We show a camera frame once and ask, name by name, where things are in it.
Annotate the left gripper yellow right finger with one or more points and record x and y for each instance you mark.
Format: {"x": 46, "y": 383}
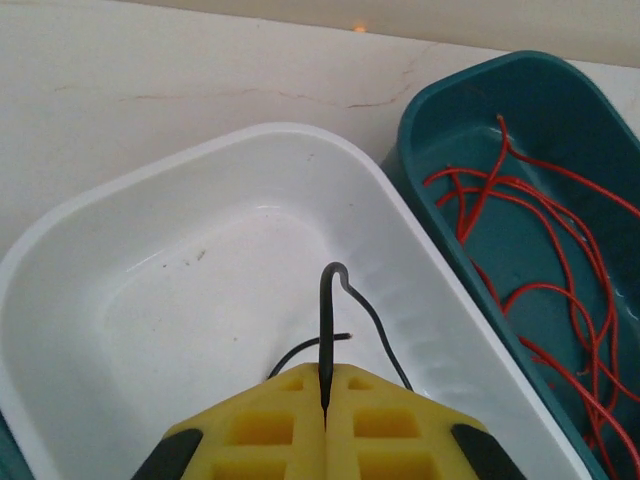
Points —
{"x": 342, "y": 400}

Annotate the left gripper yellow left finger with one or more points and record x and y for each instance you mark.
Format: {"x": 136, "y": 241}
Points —
{"x": 307, "y": 400}

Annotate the white plastic bin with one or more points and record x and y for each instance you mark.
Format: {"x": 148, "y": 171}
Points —
{"x": 200, "y": 250}

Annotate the dark green plastic bin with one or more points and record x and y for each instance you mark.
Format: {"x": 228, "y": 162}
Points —
{"x": 550, "y": 100}
{"x": 10, "y": 460}

